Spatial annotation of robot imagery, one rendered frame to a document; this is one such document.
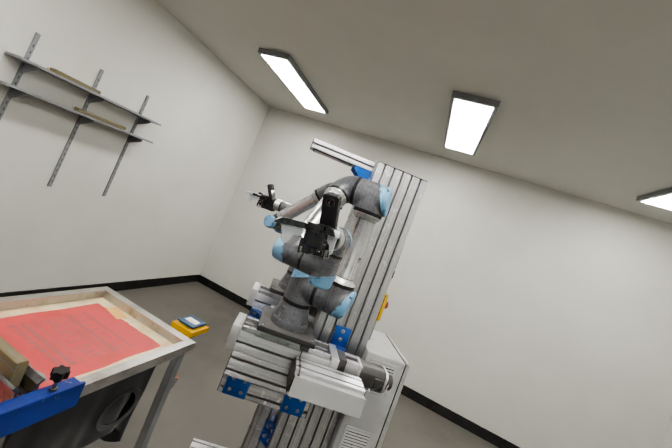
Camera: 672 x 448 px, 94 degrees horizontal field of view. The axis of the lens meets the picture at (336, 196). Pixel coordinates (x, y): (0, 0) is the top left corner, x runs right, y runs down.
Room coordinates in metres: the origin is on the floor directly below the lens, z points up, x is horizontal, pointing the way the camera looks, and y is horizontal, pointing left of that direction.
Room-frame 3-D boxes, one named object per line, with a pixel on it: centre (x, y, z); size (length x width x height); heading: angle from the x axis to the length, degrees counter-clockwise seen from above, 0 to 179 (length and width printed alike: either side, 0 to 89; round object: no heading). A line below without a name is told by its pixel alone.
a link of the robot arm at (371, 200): (1.24, -0.14, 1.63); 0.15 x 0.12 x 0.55; 72
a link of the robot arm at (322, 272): (1.00, -0.04, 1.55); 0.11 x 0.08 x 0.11; 72
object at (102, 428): (1.13, 0.54, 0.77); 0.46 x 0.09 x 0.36; 162
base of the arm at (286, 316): (1.28, -0.01, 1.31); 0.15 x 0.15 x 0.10
